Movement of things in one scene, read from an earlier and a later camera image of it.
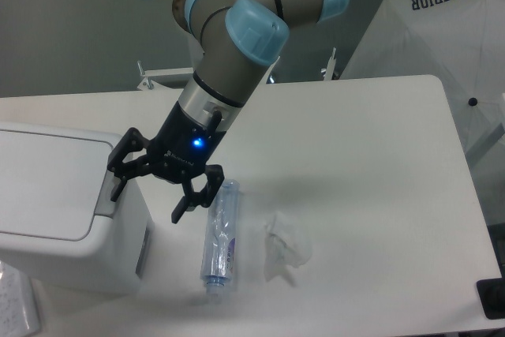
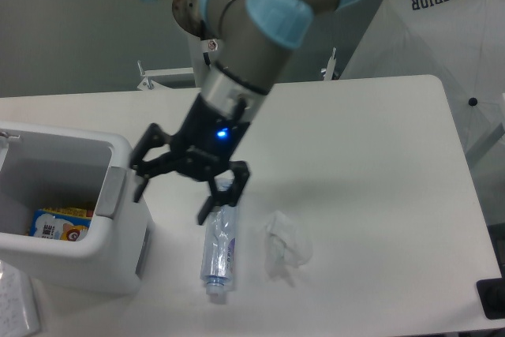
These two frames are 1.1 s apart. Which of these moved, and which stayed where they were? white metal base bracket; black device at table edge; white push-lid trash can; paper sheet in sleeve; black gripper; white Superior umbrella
Moved: black gripper; white push-lid trash can
Stayed: paper sheet in sleeve; white Superior umbrella; white metal base bracket; black device at table edge
